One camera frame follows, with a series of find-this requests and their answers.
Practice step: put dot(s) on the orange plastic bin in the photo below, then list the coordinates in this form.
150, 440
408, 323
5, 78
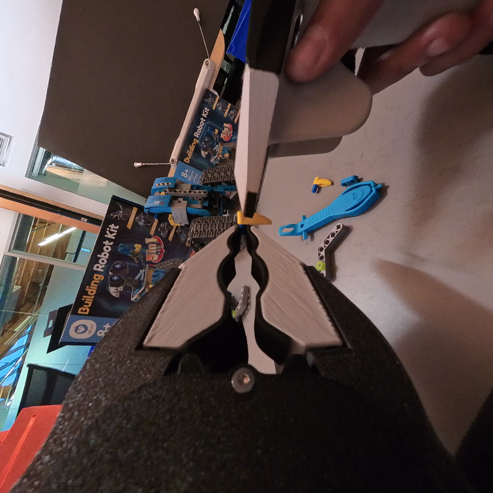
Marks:
27, 443

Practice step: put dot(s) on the small blue brick piece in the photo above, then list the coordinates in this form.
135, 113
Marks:
349, 180

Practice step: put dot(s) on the grey bent perforated beam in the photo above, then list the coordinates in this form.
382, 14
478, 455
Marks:
330, 244
242, 300

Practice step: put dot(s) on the dark backdrop screen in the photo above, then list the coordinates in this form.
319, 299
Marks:
127, 77

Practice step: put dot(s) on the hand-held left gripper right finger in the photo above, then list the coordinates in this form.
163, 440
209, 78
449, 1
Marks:
300, 304

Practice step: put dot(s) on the yellow curved brick piece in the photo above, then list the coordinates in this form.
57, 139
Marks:
256, 219
322, 181

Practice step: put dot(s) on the blue brick separator tool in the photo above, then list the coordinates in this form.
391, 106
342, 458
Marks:
335, 206

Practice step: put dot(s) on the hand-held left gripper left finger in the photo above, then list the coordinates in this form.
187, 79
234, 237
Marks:
185, 308

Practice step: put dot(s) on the person's right hand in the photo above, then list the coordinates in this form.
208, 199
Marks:
327, 38

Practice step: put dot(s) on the grey desk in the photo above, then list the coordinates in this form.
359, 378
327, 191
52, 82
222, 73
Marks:
404, 327

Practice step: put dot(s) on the blue grey tracked toy robot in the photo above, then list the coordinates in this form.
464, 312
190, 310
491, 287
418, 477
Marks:
210, 227

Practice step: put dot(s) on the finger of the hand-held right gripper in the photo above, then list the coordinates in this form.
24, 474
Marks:
252, 134

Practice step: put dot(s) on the white backdrop base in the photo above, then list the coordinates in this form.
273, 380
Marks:
192, 111

